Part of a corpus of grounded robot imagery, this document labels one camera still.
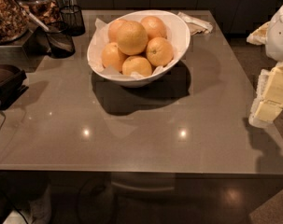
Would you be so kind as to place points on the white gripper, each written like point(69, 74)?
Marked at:
point(278, 36)

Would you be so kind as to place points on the large top orange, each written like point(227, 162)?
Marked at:
point(132, 38)

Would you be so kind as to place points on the back right orange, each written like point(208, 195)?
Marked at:
point(154, 26)

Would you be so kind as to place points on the front orange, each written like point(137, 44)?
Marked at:
point(137, 64)

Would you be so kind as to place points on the back left orange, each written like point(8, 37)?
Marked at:
point(113, 29)

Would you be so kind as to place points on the white paper bowl liner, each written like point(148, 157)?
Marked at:
point(100, 40)

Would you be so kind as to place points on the folded white napkin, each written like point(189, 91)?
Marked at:
point(196, 26)

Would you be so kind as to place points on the black mesh pen cup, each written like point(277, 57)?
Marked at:
point(72, 16)

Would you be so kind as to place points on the small glass snack jar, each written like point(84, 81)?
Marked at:
point(46, 11)

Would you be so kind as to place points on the large glass snack jar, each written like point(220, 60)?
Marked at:
point(13, 22)

